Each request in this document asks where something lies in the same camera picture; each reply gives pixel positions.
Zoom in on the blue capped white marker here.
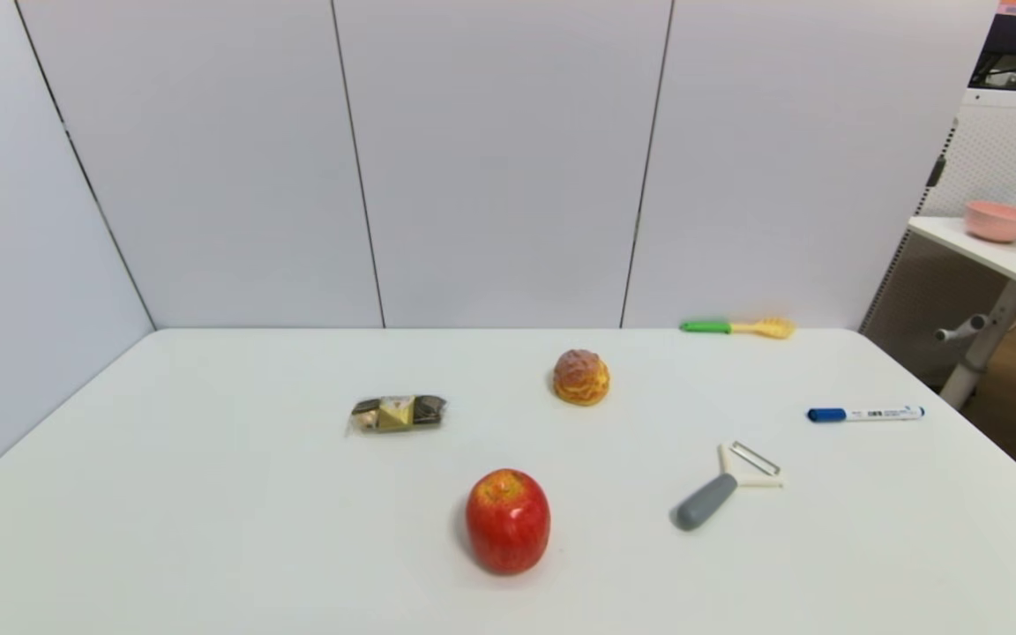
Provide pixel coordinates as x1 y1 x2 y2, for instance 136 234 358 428
807 406 926 423

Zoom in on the green handled yellow toy fork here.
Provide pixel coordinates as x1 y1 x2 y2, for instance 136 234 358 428
680 317 796 340

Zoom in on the grey handled white peeler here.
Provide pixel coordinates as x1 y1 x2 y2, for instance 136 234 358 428
672 441 785 532

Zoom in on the clear packet of chocolates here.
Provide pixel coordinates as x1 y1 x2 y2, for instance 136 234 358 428
349 394 448 435

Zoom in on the red apple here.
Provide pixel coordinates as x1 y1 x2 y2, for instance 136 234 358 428
465 468 552 577

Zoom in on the white side table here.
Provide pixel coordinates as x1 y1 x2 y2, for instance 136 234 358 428
908 216 1016 408

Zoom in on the white pegboard panel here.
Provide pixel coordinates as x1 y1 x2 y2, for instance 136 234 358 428
861 88 1016 389

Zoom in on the golden cream puff bread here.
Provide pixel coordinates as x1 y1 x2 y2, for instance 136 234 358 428
552 349 611 407

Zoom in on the pink bowl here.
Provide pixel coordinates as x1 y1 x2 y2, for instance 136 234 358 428
965 200 1016 243

